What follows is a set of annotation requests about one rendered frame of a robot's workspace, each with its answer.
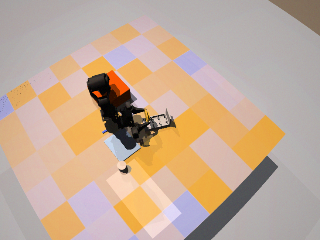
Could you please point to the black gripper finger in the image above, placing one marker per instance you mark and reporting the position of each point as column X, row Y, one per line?
column 137, row 110
column 142, row 126

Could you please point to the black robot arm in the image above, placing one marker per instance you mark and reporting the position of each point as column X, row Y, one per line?
column 108, row 111

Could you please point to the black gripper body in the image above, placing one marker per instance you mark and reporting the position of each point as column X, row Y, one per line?
column 134, row 128

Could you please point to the yellow round plate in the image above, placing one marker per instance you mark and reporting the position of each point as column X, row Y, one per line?
column 147, row 116

